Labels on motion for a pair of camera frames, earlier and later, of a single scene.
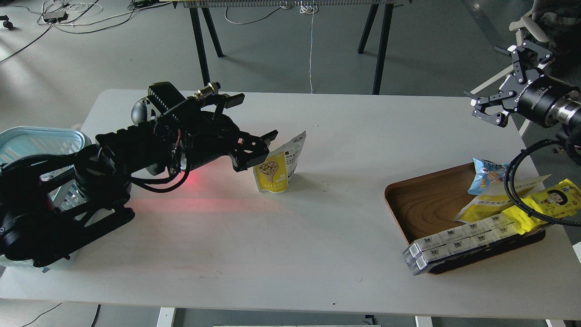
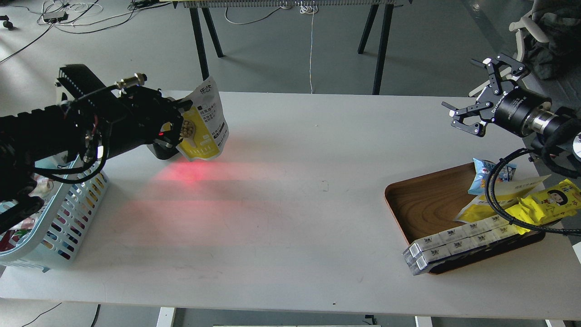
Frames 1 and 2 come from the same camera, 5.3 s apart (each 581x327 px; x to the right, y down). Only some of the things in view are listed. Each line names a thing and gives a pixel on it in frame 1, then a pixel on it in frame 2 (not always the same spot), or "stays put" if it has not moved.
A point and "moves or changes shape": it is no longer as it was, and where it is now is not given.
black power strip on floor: (55, 17) stays put
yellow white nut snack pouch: (273, 175) moves or changes shape
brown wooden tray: (424, 204) stays put
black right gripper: (548, 102) -> (512, 109)
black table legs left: (194, 13) stays put
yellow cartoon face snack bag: (562, 200) stays put
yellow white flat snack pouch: (498, 199) stays put
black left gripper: (190, 130) -> (131, 116)
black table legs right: (388, 12) stays put
